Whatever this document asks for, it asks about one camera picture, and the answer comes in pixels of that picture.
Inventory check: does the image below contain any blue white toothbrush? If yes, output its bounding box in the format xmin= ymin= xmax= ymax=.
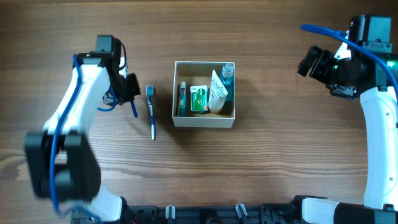
xmin=146 ymin=85 xmax=156 ymax=141

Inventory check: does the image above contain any blue razor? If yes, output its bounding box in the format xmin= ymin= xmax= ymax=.
xmin=130 ymin=100 xmax=138 ymax=118

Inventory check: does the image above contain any red green toothpaste tube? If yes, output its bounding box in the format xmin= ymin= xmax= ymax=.
xmin=178 ymin=82 xmax=187 ymax=117

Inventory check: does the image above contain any green soap box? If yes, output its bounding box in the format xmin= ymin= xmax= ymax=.
xmin=190 ymin=85 xmax=209 ymax=114

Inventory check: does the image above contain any blue mouthwash bottle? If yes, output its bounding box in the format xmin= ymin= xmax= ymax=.
xmin=220 ymin=63 xmax=234 ymax=104

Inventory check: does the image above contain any white cream tube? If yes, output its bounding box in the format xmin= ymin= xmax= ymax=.
xmin=208 ymin=70 xmax=228 ymax=114

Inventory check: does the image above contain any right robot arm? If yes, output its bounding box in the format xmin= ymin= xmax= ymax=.
xmin=292 ymin=14 xmax=397 ymax=223

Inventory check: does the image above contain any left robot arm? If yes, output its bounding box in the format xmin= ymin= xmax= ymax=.
xmin=24 ymin=35 xmax=141 ymax=223

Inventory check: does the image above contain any white cardboard box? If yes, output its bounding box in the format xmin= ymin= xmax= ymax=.
xmin=172 ymin=61 xmax=236 ymax=128

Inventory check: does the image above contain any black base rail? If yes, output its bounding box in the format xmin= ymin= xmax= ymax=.
xmin=71 ymin=202 xmax=312 ymax=224

